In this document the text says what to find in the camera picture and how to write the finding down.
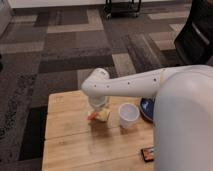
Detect white plastic cup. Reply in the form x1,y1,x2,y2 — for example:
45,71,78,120
119,103,140,129

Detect black wheeled cart base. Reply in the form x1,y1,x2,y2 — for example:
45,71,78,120
103,0,142,19

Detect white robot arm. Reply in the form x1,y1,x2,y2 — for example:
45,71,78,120
81,65,213,171

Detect blue plate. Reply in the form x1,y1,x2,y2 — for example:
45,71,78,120
139,98,154,122

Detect orange pepper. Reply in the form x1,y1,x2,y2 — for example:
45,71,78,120
88,112,99,120

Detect small dark snack packet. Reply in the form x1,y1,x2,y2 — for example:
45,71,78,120
141,147,154,162

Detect black office chair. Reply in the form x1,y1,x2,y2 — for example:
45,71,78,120
174,0,213,64

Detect white sponge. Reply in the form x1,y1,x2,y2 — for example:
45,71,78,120
87,108,110,122

